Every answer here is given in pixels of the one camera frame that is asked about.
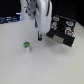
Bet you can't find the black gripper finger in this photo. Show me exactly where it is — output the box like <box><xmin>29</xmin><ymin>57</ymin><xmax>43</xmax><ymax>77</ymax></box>
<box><xmin>38</xmin><ymin>31</ymin><xmax>42</xmax><ymax>41</ymax></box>

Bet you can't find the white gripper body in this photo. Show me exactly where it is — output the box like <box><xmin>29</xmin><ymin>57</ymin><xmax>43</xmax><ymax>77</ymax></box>
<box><xmin>35</xmin><ymin>0</ymin><xmax>52</xmax><ymax>32</ymax></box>

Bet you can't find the white kcup green lid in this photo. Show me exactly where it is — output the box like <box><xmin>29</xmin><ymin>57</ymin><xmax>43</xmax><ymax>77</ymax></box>
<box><xmin>23</xmin><ymin>41</ymin><xmax>31</xmax><ymax>54</ymax></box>

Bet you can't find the black kcup holder drawer box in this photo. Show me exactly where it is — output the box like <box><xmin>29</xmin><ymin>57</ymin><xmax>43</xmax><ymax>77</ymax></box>
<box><xmin>47</xmin><ymin>14</ymin><xmax>76</xmax><ymax>47</ymax></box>

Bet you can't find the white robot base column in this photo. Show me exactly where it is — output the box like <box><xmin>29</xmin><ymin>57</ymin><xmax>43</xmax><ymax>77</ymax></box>
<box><xmin>20</xmin><ymin>0</ymin><xmax>33</xmax><ymax>21</ymax></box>

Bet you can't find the dark equipment with blue light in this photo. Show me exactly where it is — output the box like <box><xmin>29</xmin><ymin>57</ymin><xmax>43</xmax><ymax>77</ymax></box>
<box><xmin>0</xmin><ymin>13</ymin><xmax>21</xmax><ymax>24</ymax></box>

